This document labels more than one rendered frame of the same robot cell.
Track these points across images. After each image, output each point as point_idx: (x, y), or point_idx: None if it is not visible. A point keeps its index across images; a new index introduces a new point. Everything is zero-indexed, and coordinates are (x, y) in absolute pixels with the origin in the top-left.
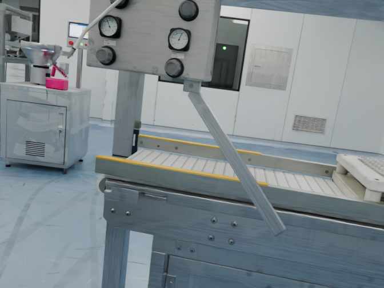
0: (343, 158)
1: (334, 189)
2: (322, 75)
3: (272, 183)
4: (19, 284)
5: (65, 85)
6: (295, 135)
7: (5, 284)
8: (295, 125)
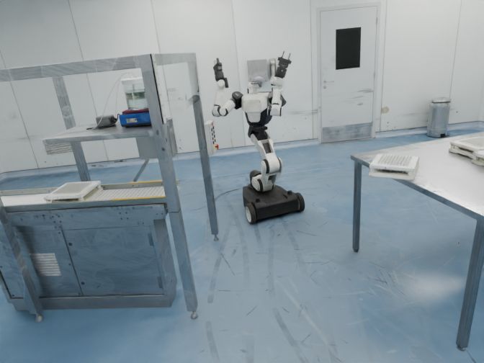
0: (85, 191)
1: (93, 199)
2: None
3: (117, 196)
4: (280, 357)
5: None
6: None
7: (289, 353)
8: None
